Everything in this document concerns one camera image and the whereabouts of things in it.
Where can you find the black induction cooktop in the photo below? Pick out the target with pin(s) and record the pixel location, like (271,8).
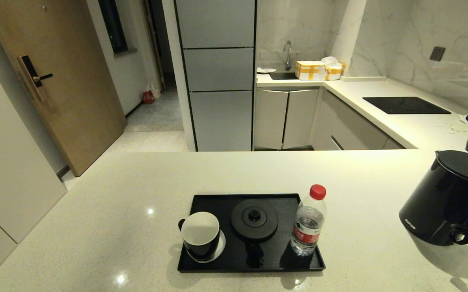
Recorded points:
(405,105)

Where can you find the round white coaster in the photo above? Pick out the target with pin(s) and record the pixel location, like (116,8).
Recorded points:
(221,245)

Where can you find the brown wooden door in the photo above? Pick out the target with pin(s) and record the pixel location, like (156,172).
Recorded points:
(63,81)

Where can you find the black round kettle base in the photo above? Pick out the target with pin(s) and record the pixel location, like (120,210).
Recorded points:
(254,221)

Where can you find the white shopping bag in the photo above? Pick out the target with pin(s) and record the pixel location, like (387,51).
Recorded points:
(154,90)

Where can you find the black electric kettle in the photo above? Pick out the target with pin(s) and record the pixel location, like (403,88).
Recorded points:
(445,202)

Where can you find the white side cabinet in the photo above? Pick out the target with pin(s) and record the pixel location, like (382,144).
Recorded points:
(6,162)

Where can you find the dark window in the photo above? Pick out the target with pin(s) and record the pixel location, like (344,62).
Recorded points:
(113,26)

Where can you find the black electronic door lock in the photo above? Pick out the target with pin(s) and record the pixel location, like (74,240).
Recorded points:
(31,75)

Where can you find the white plastic bag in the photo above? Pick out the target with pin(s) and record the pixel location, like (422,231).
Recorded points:
(330,60)

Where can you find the white cloth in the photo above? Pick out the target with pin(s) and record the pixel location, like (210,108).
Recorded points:
(265,70)

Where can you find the black rectangular tray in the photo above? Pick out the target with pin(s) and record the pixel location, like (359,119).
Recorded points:
(274,259)

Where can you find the grey sink base cabinet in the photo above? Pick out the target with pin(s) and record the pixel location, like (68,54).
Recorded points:
(284,117)

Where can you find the red bag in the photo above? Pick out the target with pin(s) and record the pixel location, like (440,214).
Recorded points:
(148,97)

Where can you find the clear plastic water bottle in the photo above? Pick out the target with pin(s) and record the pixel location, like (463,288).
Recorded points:
(309,227)

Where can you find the small box with yellow tape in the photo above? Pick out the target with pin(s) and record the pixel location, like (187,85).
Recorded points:
(334,72)

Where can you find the grey counter drawer cabinet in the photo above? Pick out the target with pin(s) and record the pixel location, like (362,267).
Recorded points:
(351,125)

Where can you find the grey wall socket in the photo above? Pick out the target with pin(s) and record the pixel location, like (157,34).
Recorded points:
(437,53)

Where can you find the large box with yellow tape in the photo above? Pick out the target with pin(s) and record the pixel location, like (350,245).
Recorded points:
(310,70)

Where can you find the tall grey cabinet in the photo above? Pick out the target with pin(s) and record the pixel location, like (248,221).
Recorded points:
(219,69)

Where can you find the dark kitchen sink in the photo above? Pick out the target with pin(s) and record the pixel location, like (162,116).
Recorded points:
(282,75)

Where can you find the chrome sink faucet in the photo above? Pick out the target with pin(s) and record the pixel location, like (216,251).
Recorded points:
(287,52)

